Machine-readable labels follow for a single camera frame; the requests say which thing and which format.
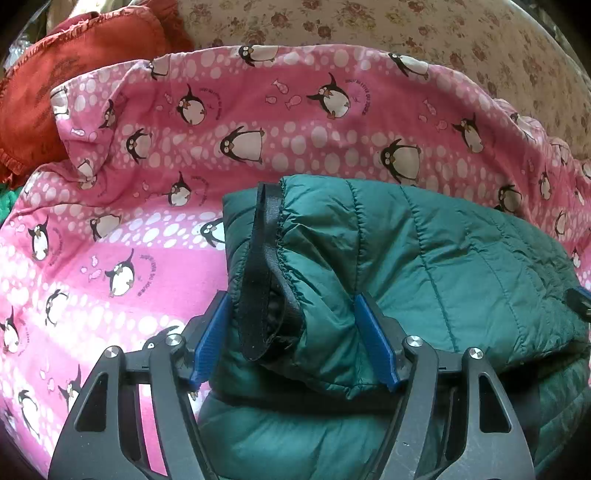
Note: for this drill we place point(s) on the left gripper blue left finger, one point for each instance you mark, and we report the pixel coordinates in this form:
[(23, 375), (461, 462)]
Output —
[(102, 437)]

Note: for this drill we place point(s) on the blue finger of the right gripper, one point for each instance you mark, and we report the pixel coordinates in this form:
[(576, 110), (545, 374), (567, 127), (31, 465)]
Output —
[(578, 299)]

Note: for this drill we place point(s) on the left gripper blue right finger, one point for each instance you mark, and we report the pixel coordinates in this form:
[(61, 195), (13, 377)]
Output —
[(482, 438)]

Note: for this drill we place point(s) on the green quilted puffer jacket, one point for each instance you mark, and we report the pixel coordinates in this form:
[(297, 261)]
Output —
[(392, 299)]

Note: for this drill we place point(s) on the pink penguin fleece blanket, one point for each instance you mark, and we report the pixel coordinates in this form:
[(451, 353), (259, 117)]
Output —
[(124, 236)]

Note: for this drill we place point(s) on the bright green garment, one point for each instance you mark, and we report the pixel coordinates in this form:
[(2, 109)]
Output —
[(8, 198)]

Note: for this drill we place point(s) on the floral cream bed headboard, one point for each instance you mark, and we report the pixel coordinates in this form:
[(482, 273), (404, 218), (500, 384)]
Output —
[(495, 43)]

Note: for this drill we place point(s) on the red ruffled pillow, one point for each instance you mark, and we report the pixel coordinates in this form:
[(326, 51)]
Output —
[(79, 45)]

